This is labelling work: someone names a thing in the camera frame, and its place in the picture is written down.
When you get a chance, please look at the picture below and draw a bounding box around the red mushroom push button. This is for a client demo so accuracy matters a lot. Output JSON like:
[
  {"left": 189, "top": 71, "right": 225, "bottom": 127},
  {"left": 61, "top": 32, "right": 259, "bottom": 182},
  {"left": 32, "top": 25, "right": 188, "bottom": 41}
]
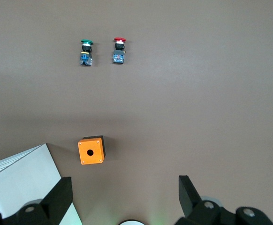
[{"left": 112, "top": 37, "right": 128, "bottom": 65}]

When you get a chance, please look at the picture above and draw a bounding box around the green mushroom push button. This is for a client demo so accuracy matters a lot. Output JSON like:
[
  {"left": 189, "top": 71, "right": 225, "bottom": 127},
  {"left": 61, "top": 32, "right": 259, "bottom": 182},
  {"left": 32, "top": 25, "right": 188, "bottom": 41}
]
[{"left": 77, "top": 38, "right": 94, "bottom": 67}]

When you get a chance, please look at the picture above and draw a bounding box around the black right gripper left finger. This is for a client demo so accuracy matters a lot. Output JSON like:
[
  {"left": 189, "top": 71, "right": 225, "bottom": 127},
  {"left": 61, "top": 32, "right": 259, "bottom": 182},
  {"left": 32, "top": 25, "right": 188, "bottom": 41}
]
[{"left": 0, "top": 176, "right": 73, "bottom": 225}]

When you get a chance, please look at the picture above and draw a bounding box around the white drawer cabinet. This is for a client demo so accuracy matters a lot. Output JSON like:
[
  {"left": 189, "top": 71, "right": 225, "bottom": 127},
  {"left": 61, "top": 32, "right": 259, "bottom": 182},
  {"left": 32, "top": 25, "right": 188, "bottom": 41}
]
[{"left": 0, "top": 143, "right": 83, "bottom": 225}]

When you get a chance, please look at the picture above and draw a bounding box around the brown table cover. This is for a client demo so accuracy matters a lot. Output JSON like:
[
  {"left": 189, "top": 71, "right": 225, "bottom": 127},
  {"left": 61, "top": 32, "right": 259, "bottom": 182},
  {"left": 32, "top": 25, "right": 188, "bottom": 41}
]
[{"left": 0, "top": 0, "right": 273, "bottom": 225}]

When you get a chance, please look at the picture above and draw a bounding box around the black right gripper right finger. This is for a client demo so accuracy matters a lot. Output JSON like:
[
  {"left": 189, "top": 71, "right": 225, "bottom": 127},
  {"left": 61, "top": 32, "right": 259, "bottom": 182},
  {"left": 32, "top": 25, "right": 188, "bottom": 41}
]
[{"left": 174, "top": 175, "right": 273, "bottom": 225}]

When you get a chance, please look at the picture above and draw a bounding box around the orange button enclosure box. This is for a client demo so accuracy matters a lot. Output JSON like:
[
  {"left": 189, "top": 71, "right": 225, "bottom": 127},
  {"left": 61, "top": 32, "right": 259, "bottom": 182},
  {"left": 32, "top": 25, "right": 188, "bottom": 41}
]
[{"left": 77, "top": 135, "right": 106, "bottom": 165}]

